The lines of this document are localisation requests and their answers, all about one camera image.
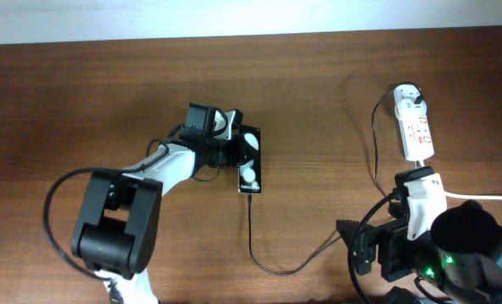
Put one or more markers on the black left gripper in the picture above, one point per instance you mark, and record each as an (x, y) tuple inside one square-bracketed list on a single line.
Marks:
[(237, 154)]

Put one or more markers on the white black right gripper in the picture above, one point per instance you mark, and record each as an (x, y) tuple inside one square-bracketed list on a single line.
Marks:
[(389, 238)]

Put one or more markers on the black Galaxy flip phone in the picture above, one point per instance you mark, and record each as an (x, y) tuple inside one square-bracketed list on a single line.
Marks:
[(249, 175)]

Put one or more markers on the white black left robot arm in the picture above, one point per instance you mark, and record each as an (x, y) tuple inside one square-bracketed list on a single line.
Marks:
[(115, 233)]

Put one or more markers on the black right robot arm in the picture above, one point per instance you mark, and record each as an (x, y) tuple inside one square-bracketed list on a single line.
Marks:
[(461, 255)]

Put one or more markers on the white charger adapter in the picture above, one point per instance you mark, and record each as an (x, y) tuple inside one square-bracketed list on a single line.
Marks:
[(408, 101)]

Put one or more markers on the white power strip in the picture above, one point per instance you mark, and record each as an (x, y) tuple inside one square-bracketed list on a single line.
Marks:
[(416, 138)]

